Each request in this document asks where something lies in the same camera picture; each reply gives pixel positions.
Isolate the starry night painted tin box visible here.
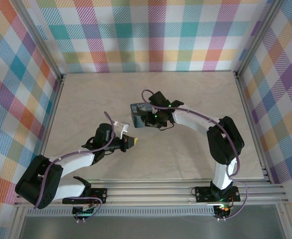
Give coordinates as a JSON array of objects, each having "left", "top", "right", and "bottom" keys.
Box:
[{"left": 130, "top": 101, "right": 154, "bottom": 129}]

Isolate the left green circuit board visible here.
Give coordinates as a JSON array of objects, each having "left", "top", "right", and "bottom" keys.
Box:
[{"left": 72, "top": 205, "right": 98, "bottom": 216}]

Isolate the right circuit board with lights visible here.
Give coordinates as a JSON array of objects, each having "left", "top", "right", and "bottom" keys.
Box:
[{"left": 214, "top": 204, "right": 233, "bottom": 215}]

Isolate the thin black right gripper wire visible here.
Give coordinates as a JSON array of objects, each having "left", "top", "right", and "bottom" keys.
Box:
[{"left": 157, "top": 121, "right": 176, "bottom": 132}]

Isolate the aluminium front frame rail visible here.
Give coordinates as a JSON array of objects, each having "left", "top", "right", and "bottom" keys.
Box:
[{"left": 13, "top": 178, "right": 289, "bottom": 208}]

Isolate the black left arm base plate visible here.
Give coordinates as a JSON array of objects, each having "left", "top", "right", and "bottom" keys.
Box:
[{"left": 62, "top": 187, "right": 108, "bottom": 206}]

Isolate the aluminium left side rail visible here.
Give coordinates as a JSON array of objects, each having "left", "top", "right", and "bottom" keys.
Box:
[{"left": 28, "top": 74, "right": 67, "bottom": 160}]

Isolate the grey slotted cable duct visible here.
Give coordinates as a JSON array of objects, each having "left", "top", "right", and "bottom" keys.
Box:
[{"left": 26, "top": 208, "right": 215, "bottom": 217}]

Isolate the aluminium right side rail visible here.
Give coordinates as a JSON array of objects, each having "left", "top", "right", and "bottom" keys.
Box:
[{"left": 233, "top": 71, "right": 274, "bottom": 185}]

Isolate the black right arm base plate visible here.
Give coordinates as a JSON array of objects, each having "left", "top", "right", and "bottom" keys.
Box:
[{"left": 195, "top": 185, "right": 241, "bottom": 203}]

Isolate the aluminium left corner post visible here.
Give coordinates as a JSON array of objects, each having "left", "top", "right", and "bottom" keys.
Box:
[{"left": 11, "top": 0, "right": 67, "bottom": 83}]

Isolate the aluminium corner post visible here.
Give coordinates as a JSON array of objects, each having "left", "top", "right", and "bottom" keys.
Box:
[
  {"left": 232, "top": 0, "right": 287, "bottom": 77},
  {"left": 11, "top": 0, "right": 67, "bottom": 83}
]

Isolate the aluminium right corner post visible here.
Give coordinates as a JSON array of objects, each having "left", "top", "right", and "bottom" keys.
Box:
[{"left": 232, "top": 0, "right": 287, "bottom": 77}]

